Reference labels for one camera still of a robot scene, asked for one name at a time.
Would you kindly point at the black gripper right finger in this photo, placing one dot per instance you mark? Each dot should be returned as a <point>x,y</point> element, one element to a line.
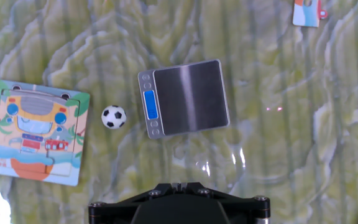
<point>247,208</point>

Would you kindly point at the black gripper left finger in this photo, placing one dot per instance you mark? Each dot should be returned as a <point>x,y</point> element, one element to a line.
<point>120,207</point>

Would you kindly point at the small soccer ball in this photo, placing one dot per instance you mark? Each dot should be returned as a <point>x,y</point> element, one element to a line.
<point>113,117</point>

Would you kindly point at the silver digital pocket scale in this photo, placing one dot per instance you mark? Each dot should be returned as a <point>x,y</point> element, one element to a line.
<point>191,96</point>

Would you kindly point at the green marble pattern mat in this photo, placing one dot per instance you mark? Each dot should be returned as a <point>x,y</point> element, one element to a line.
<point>275,124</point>

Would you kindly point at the cartoon bus jigsaw board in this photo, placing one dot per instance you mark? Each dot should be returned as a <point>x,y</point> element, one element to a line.
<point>36,130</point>

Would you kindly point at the loose jigsaw puzzle piece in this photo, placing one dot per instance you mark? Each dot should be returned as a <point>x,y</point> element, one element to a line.
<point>306,14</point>

